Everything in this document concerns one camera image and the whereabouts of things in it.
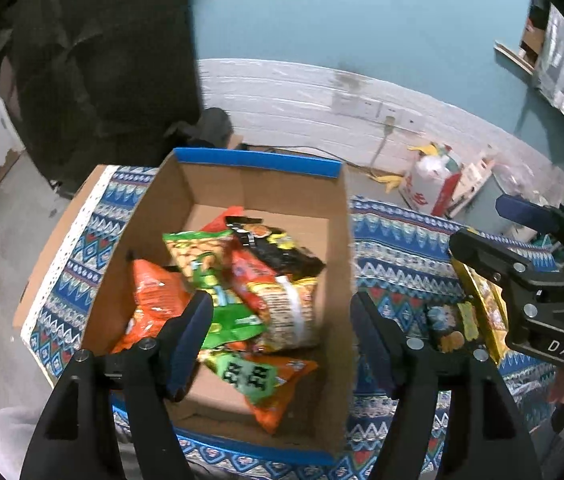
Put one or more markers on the green peanut snack packet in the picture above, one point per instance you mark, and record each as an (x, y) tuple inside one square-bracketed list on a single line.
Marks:
[(192, 255)]

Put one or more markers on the black silver snack packet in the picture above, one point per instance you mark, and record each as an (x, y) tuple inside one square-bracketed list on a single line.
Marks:
[(282, 252)]

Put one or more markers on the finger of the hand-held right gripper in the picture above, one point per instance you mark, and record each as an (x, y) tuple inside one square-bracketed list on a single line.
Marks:
[(491, 255), (526, 210)]

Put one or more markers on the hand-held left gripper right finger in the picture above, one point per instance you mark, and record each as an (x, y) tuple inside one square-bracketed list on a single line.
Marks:
[(371, 340)]

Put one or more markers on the white wall socket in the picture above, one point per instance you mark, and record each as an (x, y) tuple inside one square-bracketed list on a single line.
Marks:
[(366, 106), (345, 102), (410, 119), (387, 110)]

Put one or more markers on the white cloth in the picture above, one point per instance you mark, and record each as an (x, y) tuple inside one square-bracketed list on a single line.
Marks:
[(7, 435)]

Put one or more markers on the banana peel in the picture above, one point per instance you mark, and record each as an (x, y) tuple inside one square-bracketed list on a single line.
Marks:
[(426, 149), (386, 180)]

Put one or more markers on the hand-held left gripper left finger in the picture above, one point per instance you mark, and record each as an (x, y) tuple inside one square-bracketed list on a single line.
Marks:
[(189, 340)]

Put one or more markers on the blue patterned blanket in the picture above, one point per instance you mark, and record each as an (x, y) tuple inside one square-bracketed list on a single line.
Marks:
[(401, 260)]

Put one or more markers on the person in dark clothes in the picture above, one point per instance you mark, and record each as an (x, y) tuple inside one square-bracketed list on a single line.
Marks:
[(102, 60)]

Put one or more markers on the black yellow snack packet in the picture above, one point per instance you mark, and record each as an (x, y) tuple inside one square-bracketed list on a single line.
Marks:
[(444, 327)]

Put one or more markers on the blue cardboard box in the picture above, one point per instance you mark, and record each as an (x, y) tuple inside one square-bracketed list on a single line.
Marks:
[(272, 185)]

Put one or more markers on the long yellow snack packet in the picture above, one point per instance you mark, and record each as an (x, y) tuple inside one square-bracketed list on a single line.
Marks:
[(484, 300)]

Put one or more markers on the orange clear-window snack packet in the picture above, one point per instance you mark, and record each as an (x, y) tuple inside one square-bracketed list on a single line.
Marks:
[(289, 315)]

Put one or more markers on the wooden window sill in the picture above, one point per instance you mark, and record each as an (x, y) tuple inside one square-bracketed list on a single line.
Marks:
[(514, 57)]

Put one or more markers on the orange green snack packet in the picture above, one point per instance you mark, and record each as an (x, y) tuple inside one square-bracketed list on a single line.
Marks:
[(257, 377)]

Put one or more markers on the white and red plastic bag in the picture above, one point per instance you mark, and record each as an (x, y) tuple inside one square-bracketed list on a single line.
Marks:
[(426, 185)]

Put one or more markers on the red snack packet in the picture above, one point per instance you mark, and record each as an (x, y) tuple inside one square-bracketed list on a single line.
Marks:
[(249, 272)]

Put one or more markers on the orange white snack packet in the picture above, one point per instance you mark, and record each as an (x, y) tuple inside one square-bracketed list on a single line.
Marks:
[(154, 290)]

